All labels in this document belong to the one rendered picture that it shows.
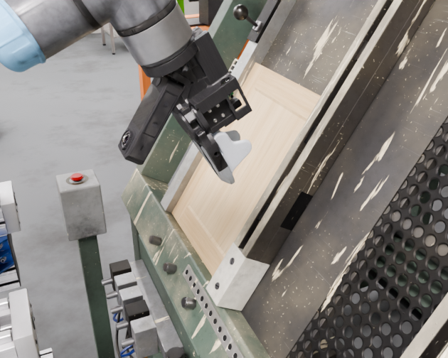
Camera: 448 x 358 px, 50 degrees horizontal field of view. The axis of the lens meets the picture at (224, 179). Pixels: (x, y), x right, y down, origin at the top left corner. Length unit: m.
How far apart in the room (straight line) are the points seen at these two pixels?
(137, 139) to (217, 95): 0.11
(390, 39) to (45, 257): 2.29
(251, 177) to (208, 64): 0.60
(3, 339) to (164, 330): 0.43
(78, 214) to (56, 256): 1.31
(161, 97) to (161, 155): 1.02
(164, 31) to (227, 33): 1.01
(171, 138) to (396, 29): 0.84
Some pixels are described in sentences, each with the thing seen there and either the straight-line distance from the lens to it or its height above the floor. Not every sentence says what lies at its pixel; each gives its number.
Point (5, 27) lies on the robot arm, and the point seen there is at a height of 1.54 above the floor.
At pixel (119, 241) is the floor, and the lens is 2.88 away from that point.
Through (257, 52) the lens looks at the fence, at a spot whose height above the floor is 1.33.
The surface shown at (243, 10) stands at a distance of 1.24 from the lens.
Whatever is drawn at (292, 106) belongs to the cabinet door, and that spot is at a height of 1.26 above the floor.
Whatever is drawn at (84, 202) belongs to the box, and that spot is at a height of 0.88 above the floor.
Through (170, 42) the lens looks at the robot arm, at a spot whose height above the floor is 1.52.
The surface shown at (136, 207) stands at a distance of 1.54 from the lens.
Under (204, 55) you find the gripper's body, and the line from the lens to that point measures 0.58.
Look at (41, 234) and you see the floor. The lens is 3.07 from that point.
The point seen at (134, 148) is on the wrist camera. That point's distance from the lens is 0.59.
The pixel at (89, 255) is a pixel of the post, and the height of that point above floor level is 0.66.
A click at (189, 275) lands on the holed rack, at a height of 0.89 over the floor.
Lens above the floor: 1.64
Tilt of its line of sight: 28 degrees down
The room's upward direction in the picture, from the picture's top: straight up
